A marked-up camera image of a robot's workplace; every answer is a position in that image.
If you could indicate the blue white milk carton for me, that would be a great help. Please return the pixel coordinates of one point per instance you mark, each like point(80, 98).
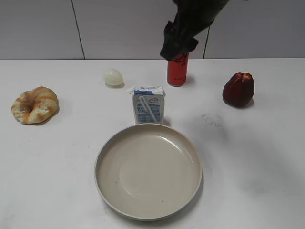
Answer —
point(148, 104)

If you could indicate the beige round plate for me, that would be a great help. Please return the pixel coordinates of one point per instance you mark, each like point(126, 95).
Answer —
point(148, 172)

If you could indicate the red soda can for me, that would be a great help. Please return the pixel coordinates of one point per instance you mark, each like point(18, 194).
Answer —
point(177, 70)

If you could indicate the pale white egg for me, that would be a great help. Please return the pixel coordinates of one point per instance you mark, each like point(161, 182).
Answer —
point(112, 77)

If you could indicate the dark red apple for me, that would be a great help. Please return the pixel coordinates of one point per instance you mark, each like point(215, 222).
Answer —
point(239, 90)

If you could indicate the orange striped bagel bread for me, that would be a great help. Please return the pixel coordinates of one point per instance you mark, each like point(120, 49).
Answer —
point(35, 106)

